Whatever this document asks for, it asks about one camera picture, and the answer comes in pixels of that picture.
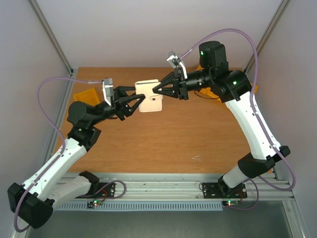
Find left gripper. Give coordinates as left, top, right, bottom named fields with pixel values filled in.
left=89, top=86, right=145, bottom=126

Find beige card holder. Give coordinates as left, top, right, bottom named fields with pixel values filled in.
left=135, top=79, right=163, bottom=113

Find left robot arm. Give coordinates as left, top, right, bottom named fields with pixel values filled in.
left=7, top=86, right=146, bottom=233

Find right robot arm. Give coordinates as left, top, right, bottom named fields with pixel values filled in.
left=153, top=41, right=290, bottom=197

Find yellow bin with red cards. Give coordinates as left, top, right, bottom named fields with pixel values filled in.
left=199, top=87, right=219, bottom=100

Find yellow bin with blue card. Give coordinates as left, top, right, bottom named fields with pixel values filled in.
left=251, top=83, right=258, bottom=93

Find single yellow bin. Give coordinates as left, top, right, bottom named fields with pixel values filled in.
left=74, top=88, right=100, bottom=106

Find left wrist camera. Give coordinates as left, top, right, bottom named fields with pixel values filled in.
left=102, top=78, right=114, bottom=106

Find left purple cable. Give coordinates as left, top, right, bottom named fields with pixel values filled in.
left=13, top=76, right=126, bottom=233

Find purple cable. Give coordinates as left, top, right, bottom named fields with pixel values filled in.
left=178, top=28, right=297, bottom=211
left=13, top=76, right=126, bottom=233

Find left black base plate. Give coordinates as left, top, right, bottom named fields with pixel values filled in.
left=77, top=182, right=115, bottom=199

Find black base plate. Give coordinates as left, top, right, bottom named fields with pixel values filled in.
left=77, top=182, right=115, bottom=199
left=199, top=182, right=248, bottom=199

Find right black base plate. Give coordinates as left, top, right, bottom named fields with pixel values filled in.
left=199, top=182, right=248, bottom=199

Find aluminium rail frame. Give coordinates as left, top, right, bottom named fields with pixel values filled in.
left=9, top=66, right=309, bottom=238

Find grey slotted cable duct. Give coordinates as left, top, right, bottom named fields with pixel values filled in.
left=57, top=201, right=223, bottom=212

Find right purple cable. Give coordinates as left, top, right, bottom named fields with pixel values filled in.
left=178, top=28, right=297, bottom=211

